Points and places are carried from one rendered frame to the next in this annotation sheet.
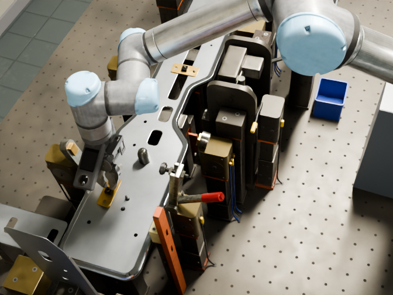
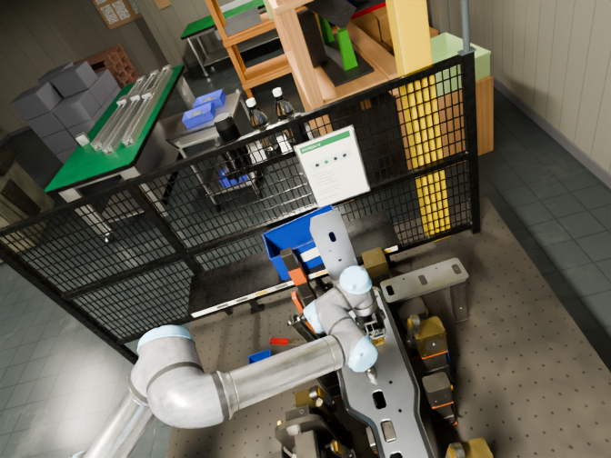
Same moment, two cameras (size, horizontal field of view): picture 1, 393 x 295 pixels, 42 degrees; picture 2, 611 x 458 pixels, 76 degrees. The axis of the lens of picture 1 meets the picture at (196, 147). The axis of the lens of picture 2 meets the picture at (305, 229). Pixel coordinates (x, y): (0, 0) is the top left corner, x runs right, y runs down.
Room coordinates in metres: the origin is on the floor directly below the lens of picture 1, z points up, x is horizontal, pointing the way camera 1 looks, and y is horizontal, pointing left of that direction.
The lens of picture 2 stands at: (1.34, -0.03, 2.13)
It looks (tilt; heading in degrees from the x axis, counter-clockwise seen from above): 40 degrees down; 163
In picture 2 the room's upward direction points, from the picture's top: 24 degrees counter-clockwise
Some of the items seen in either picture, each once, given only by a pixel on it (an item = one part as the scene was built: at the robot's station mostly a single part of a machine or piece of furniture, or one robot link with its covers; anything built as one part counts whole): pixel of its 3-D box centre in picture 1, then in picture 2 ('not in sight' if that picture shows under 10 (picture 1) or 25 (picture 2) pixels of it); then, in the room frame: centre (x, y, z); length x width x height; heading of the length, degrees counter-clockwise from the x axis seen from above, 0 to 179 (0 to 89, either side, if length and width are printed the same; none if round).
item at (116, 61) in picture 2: not in sight; (100, 84); (-7.64, 0.12, 0.47); 1.31 x 0.90 x 0.93; 61
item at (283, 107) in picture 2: not in sight; (285, 114); (0.08, 0.47, 1.53); 0.07 x 0.07 x 0.20
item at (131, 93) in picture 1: (133, 91); (330, 313); (0.74, 0.12, 1.32); 0.11 x 0.11 x 0.08; 85
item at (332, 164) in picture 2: not in sight; (334, 168); (0.21, 0.52, 1.30); 0.23 x 0.02 x 0.31; 65
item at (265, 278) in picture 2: not in sight; (289, 263); (0.19, 0.20, 1.01); 0.90 x 0.22 x 0.03; 65
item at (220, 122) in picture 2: not in sight; (232, 138); (-0.01, 0.27, 1.52); 0.07 x 0.07 x 0.18
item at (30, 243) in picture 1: (57, 266); (335, 249); (0.43, 0.32, 1.17); 0.12 x 0.01 x 0.34; 65
